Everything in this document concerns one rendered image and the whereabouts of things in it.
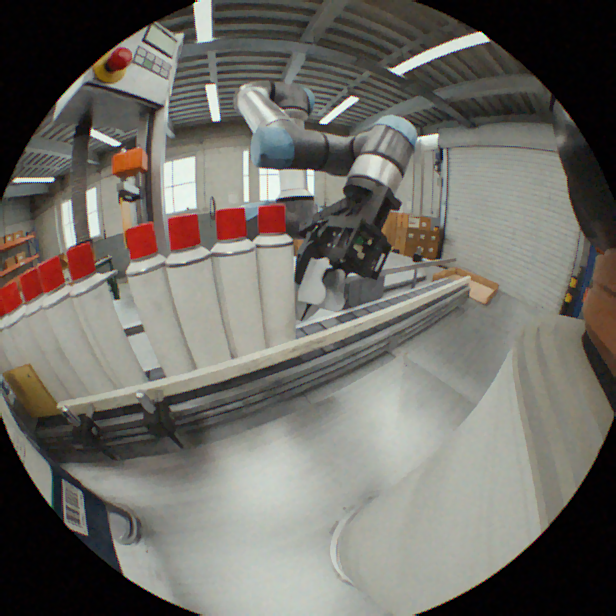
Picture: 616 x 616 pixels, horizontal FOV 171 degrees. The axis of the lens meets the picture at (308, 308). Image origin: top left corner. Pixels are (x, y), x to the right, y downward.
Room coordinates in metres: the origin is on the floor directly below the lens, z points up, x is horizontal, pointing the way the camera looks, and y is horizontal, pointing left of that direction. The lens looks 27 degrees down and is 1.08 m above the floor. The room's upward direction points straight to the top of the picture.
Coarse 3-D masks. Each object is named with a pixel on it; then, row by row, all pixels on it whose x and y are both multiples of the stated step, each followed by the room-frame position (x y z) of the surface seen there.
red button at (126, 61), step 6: (120, 48) 0.14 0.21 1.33; (126, 48) 0.15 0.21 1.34; (114, 54) 0.13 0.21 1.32; (120, 54) 0.14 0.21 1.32; (126, 54) 0.15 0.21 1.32; (108, 60) 0.13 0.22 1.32; (114, 60) 0.14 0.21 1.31; (120, 60) 0.15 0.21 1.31; (126, 60) 0.15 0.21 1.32; (108, 66) 0.14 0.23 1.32; (114, 66) 0.14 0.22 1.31; (120, 66) 0.15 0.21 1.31; (126, 66) 0.16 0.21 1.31
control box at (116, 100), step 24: (144, 48) 0.20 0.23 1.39; (96, 72) 0.13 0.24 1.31; (120, 72) 0.17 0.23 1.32; (144, 72) 0.22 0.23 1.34; (72, 96) 0.12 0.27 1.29; (96, 96) 0.16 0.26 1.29; (120, 96) 0.19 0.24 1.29; (144, 96) 0.23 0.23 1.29; (72, 120) 0.16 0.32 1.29; (96, 120) 0.20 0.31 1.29; (120, 120) 0.24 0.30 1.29
